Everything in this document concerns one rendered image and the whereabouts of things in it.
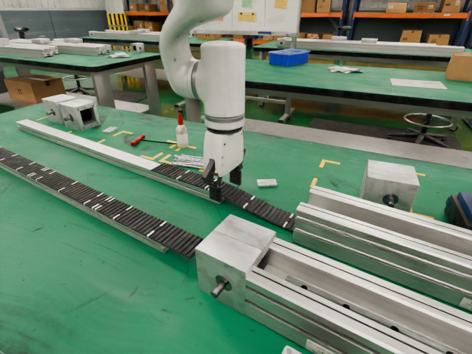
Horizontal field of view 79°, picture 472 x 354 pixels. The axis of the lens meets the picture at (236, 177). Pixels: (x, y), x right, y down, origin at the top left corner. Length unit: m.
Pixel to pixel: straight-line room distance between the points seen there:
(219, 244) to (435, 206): 0.56
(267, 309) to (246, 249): 0.09
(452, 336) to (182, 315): 0.36
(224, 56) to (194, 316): 0.43
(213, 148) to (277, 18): 2.84
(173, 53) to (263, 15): 2.86
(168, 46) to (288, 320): 0.47
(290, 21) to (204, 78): 2.78
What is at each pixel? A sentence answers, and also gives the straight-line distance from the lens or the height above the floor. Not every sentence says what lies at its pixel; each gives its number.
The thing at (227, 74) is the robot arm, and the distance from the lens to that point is 0.55.
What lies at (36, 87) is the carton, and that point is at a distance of 4.18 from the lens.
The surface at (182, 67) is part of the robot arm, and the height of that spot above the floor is 1.09.
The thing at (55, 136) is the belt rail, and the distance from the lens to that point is 1.18.
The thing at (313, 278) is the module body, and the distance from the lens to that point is 0.47.
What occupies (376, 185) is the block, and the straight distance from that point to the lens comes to 0.70.
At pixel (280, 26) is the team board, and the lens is 3.35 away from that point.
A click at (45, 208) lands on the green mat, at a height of 0.78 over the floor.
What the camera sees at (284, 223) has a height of 0.79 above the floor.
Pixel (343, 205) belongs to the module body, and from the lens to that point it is 0.61.
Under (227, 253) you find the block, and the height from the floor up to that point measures 0.87.
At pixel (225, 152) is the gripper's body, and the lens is 0.60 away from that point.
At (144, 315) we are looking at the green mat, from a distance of 0.51.
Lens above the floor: 1.19
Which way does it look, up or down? 30 degrees down
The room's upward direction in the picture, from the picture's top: straight up
